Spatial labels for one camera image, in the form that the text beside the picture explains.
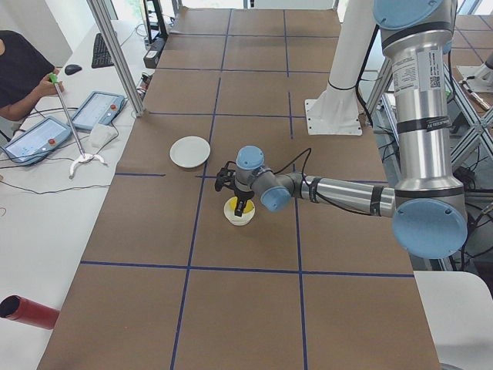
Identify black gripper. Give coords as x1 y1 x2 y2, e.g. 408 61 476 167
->
234 189 253 217

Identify yellow lemon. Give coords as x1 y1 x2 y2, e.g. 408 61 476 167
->
226 197 254 216

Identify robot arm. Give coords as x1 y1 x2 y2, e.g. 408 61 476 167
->
216 1 468 259

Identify white bowl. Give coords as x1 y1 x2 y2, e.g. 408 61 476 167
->
223 202 255 226

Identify white plate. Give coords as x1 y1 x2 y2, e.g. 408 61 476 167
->
169 136 210 169

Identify white crumpled cloth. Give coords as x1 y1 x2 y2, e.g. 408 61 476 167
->
89 123 118 149

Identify far teach pendant tablet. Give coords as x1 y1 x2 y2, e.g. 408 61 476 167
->
72 91 126 131

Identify teach pendant tablet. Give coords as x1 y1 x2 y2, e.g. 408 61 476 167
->
72 91 126 131
2 116 72 166

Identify near teach pendant tablet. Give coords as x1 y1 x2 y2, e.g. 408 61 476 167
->
2 116 72 166

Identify black keyboard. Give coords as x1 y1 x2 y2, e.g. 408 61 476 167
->
91 33 113 69

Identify black computer mouse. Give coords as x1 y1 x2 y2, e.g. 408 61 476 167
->
64 64 82 76

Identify red cylinder tube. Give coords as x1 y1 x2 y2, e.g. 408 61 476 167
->
1 295 59 330

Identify person in black shirt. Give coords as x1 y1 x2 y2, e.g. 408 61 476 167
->
1 30 64 121

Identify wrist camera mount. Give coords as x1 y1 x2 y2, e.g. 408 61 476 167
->
214 161 236 192

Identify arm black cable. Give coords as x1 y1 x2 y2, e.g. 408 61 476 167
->
273 147 313 175

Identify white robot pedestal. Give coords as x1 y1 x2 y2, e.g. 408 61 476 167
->
305 0 377 136

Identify aluminium frame post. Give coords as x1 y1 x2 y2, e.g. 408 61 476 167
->
87 0 145 117

